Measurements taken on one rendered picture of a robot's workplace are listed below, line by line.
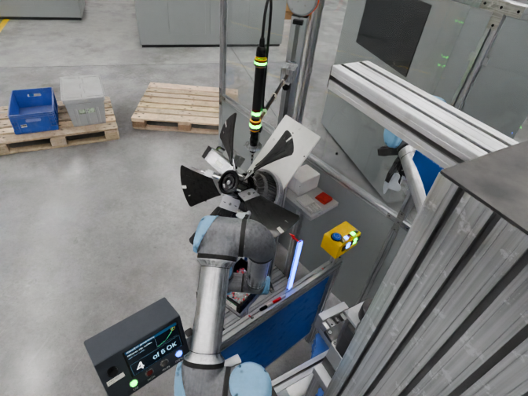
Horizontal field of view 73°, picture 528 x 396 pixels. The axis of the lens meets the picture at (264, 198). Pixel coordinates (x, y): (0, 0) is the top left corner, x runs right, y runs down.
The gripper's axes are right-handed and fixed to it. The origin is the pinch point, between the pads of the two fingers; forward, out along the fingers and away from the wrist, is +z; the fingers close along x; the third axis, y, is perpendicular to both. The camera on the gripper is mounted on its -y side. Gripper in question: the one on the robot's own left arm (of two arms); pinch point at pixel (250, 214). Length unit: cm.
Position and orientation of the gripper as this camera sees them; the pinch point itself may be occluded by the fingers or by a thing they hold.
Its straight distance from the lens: 156.3
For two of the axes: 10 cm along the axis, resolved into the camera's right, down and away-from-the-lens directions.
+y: -9.7, -1.5, 1.9
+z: 2.4, -6.2, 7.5
